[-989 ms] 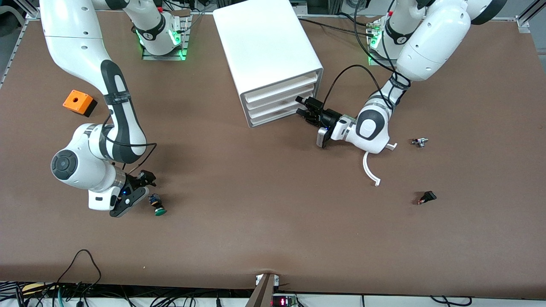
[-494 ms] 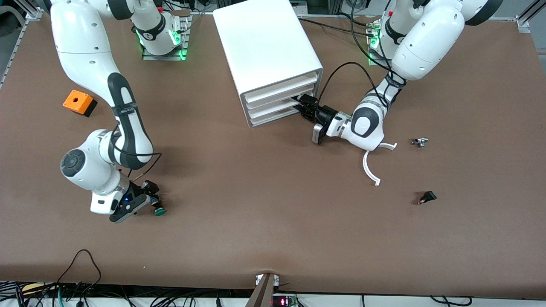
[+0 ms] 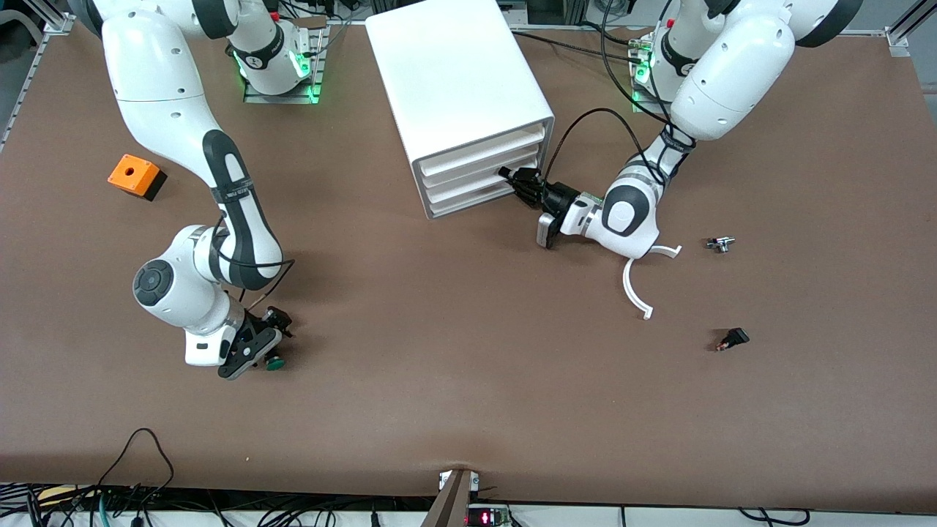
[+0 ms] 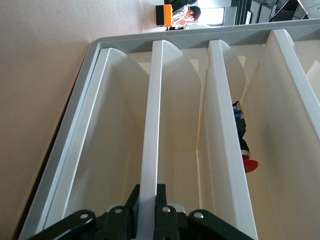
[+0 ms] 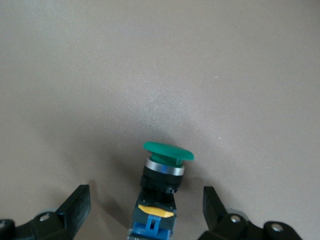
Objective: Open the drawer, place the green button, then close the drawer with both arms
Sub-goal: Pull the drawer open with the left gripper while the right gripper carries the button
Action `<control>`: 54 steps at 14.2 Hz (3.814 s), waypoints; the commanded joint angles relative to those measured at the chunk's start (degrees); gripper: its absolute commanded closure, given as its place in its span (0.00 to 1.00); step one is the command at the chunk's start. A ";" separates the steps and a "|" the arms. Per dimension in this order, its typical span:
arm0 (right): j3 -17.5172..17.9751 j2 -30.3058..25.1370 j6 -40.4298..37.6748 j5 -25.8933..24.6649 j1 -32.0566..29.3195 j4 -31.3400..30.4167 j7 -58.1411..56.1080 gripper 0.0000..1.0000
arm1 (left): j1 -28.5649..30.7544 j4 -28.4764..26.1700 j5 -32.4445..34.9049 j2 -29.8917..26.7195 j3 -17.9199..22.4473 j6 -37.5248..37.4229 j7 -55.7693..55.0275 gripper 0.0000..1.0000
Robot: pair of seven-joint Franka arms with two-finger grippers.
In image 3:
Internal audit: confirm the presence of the red LED display board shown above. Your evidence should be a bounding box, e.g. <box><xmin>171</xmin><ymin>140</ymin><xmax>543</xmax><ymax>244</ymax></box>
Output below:
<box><xmin>465</xmin><ymin>505</ymin><xmax>515</xmax><ymax>527</ymax></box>

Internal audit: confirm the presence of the white curved plastic arc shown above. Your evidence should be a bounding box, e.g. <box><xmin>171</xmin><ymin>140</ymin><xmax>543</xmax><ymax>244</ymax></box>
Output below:
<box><xmin>622</xmin><ymin>244</ymin><xmax>684</xmax><ymax>321</ymax></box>

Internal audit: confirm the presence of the brown camera mounting post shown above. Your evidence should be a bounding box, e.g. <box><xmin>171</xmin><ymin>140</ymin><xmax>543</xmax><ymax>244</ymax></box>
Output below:
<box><xmin>421</xmin><ymin>468</ymin><xmax>481</xmax><ymax>527</ymax></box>

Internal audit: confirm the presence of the aluminium side frame rail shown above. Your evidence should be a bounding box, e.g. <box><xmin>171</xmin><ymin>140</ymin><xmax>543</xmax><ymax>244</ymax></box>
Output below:
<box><xmin>0</xmin><ymin>13</ymin><xmax>75</xmax><ymax>151</ymax></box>

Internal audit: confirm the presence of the black cable behind cabinet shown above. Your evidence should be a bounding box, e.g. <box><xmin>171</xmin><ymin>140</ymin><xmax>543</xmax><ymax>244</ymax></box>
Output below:
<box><xmin>511</xmin><ymin>20</ymin><xmax>649</xmax><ymax>65</ymax></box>

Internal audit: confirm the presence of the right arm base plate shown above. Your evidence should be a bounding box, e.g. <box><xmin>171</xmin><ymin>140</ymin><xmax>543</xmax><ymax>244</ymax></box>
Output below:
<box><xmin>243</xmin><ymin>18</ymin><xmax>325</xmax><ymax>105</ymax></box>

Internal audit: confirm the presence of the white drawer cabinet housing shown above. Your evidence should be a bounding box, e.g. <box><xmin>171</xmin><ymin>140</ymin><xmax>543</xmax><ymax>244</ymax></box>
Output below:
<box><xmin>365</xmin><ymin>0</ymin><xmax>556</xmax><ymax>220</ymax></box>

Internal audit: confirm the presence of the black looped cable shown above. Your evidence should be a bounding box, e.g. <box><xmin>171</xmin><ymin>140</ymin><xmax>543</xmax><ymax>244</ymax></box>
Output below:
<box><xmin>94</xmin><ymin>427</ymin><xmax>176</xmax><ymax>509</ymax></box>

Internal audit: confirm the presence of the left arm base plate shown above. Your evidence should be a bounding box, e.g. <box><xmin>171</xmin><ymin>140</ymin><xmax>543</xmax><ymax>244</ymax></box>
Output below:
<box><xmin>631</xmin><ymin>33</ymin><xmax>678</xmax><ymax>116</ymax></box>

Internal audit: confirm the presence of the white plastic cabinet drawer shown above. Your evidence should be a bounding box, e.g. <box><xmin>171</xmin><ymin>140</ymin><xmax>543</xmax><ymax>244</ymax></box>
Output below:
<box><xmin>428</xmin><ymin>176</ymin><xmax>528</xmax><ymax>219</ymax></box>
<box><xmin>422</xmin><ymin>139</ymin><xmax>546</xmax><ymax>191</ymax></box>
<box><xmin>419</xmin><ymin>123</ymin><xmax>548</xmax><ymax>176</ymax></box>
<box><xmin>426</xmin><ymin>157</ymin><xmax>539</xmax><ymax>206</ymax></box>

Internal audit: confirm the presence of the orange button enclosure box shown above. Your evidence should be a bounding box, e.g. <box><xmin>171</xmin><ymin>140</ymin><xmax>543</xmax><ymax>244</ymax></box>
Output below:
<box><xmin>108</xmin><ymin>154</ymin><xmax>168</xmax><ymax>203</ymax></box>

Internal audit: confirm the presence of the aluminium corner frame bracket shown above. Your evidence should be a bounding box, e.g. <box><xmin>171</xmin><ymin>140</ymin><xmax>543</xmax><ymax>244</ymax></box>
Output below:
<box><xmin>884</xmin><ymin>0</ymin><xmax>937</xmax><ymax>56</ymax></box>

